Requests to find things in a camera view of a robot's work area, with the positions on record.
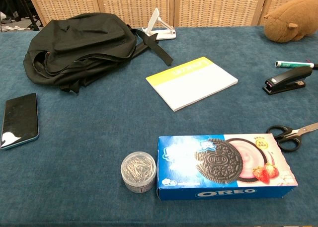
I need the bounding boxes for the black stapler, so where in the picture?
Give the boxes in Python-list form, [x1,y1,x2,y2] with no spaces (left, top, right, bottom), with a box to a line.
[262,65,313,95]

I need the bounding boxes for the yellow white notepad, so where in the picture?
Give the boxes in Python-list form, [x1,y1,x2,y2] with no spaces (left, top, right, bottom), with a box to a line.
[145,56,239,112]

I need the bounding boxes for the white folding phone stand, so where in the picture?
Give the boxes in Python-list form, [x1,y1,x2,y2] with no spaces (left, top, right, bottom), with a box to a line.
[142,7,177,41]

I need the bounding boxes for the clear paper clip tub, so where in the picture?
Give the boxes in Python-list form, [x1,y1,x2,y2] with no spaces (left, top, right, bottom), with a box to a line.
[120,151,157,194]

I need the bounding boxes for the blue tablecloth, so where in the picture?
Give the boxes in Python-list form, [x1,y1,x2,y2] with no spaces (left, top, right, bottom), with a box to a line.
[0,25,318,227]

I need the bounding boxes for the blue Oreo cookie box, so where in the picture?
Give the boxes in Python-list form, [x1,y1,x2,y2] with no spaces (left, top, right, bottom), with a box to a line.
[156,133,298,202]

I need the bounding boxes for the black fabric backpack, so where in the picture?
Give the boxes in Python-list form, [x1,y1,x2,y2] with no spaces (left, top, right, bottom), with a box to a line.
[22,12,174,94]

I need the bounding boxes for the wicker folding screen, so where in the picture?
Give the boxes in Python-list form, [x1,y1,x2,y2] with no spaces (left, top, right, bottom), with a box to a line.
[24,0,318,28]

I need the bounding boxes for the green and white marker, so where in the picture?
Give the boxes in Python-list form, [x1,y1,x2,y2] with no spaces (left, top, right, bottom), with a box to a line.
[274,60,318,70]

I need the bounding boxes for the black smartphone with blue edge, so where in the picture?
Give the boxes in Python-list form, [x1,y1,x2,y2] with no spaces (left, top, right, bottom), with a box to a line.
[0,92,40,150]

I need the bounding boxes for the black tripod stand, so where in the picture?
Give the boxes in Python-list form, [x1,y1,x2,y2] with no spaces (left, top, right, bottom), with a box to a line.
[9,0,43,31]

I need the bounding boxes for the brown capybara plush toy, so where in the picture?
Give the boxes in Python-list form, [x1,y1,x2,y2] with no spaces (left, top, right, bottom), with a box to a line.
[263,0,318,43]

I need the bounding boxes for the black handled scissors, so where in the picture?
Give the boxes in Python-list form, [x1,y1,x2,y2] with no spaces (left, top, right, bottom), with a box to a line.
[266,122,318,152]

